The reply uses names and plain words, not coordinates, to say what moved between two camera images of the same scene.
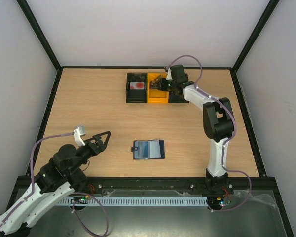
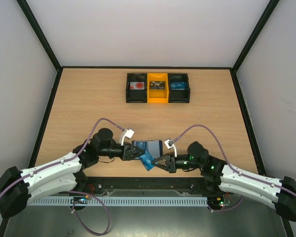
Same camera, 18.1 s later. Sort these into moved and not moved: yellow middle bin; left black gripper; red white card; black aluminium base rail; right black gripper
Moved: left black gripper; right black gripper
Not moved: black aluminium base rail; red white card; yellow middle bin
